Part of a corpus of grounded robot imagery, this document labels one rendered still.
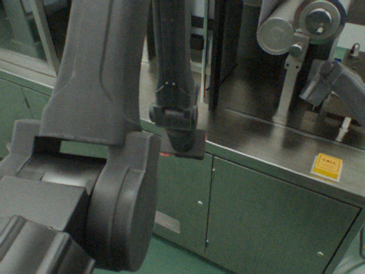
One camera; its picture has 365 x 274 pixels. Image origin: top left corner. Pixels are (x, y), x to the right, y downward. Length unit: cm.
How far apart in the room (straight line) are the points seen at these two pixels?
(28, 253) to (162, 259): 168
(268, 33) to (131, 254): 102
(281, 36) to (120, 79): 96
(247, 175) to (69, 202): 99
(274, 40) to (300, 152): 38
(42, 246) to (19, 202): 4
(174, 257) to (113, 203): 165
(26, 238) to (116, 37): 14
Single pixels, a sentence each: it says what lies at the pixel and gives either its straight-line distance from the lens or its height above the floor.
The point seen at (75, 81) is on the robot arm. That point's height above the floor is 151.
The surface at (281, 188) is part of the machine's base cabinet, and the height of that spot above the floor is 78.
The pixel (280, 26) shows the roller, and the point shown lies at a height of 121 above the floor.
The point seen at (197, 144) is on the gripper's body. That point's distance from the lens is 75.
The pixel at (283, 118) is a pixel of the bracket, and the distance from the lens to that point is 122.
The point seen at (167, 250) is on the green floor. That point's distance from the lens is 187.
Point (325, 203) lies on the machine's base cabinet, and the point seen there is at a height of 79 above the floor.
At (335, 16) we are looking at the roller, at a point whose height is 127.
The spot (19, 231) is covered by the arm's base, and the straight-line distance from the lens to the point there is 19.
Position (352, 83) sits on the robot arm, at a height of 124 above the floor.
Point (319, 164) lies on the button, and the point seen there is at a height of 92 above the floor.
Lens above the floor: 163
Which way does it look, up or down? 41 degrees down
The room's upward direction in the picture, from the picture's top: straight up
